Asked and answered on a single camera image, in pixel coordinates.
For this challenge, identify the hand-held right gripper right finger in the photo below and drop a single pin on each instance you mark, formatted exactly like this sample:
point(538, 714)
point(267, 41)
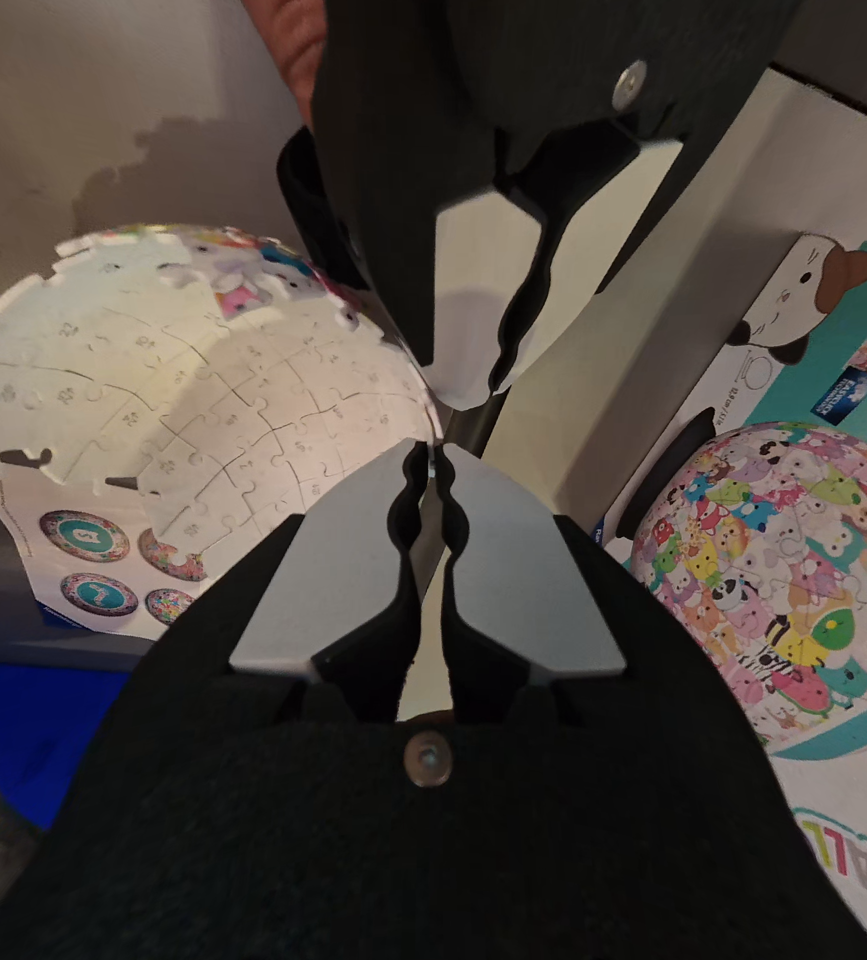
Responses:
point(531, 592)

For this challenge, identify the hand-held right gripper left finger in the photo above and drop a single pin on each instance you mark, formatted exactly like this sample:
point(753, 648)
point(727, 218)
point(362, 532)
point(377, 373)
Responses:
point(328, 585)

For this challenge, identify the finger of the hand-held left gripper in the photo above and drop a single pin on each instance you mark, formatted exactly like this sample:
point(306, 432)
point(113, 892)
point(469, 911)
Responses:
point(598, 217)
point(471, 300)

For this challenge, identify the colourful puzzle ball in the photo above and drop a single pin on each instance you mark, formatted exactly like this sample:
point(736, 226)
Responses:
point(178, 375)

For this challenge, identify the white puzzle box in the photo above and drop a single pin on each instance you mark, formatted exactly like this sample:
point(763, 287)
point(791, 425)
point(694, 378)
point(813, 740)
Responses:
point(778, 525)

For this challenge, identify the puzzle instruction leaflet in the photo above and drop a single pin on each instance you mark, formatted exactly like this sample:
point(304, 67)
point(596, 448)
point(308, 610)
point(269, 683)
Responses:
point(13, 525)

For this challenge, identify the person's left hand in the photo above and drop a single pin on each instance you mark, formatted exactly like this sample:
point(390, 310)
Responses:
point(291, 37)

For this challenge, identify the blue plastic bin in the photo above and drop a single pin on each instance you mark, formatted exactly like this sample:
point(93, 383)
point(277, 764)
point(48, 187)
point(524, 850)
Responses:
point(28, 735)

